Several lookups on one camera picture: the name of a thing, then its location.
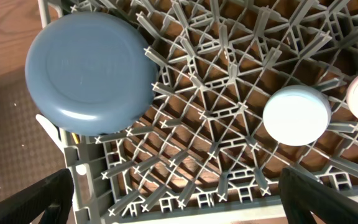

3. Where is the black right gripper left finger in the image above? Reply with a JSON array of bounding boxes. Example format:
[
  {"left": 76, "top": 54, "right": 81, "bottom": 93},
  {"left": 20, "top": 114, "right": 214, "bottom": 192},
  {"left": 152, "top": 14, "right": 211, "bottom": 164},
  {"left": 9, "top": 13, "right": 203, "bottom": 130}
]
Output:
[{"left": 0, "top": 169, "right": 74, "bottom": 223}]

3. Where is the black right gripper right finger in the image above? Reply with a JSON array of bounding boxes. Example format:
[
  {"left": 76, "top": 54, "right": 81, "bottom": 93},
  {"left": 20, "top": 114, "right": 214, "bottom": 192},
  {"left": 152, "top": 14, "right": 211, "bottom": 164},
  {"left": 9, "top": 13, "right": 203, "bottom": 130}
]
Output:
[{"left": 278, "top": 167, "right": 358, "bottom": 223}]

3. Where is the light blue plastic knife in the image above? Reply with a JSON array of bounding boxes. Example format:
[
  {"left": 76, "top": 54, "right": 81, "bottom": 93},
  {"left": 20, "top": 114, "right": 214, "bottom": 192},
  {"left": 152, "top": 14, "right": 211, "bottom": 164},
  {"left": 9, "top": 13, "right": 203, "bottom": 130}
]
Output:
[{"left": 35, "top": 114, "right": 64, "bottom": 152}]

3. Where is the light blue plastic cup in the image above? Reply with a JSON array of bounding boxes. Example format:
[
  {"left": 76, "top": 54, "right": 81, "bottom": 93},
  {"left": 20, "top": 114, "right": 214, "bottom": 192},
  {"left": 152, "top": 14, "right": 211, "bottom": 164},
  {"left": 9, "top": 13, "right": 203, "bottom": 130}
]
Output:
[{"left": 262, "top": 85, "right": 331, "bottom": 146}]

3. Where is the dark blue plate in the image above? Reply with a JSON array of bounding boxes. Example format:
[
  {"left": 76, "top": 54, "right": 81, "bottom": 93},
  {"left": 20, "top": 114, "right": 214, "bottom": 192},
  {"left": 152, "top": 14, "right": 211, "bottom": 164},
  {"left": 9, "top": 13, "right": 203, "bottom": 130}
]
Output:
[{"left": 25, "top": 12, "right": 158, "bottom": 136}]

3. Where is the wooden chopstick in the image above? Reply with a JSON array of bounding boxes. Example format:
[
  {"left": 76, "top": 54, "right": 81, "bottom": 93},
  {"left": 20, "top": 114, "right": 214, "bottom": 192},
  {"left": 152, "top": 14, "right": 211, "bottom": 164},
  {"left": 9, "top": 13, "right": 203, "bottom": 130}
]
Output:
[{"left": 71, "top": 133, "right": 80, "bottom": 144}]

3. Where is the grey dishwasher rack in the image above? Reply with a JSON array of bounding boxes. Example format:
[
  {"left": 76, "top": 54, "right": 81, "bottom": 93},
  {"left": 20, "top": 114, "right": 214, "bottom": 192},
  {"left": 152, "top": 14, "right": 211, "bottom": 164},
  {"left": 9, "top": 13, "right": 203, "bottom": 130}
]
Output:
[{"left": 39, "top": 0, "right": 358, "bottom": 223}]

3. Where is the dark brown serving tray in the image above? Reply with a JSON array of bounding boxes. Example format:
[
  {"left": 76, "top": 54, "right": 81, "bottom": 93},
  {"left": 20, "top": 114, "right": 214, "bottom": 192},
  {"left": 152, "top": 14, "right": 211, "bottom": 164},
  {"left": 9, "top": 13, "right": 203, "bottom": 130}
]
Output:
[{"left": 0, "top": 80, "right": 65, "bottom": 202}]

